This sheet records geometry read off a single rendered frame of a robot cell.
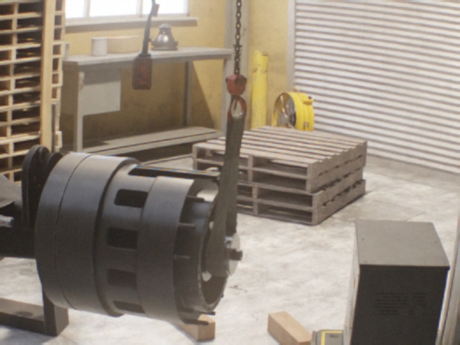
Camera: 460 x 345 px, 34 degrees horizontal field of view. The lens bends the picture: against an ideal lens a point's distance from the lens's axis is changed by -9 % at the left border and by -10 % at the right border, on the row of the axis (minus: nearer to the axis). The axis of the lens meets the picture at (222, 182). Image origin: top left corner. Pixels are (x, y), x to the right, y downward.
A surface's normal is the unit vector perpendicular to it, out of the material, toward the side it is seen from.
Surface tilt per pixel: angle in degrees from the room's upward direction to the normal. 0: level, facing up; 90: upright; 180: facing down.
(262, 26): 90
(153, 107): 90
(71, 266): 95
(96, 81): 90
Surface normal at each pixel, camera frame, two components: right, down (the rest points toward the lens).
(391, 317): -0.13, 0.22
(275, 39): -0.68, 0.15
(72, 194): -0.18, -0.52
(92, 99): 0.73, 0.18
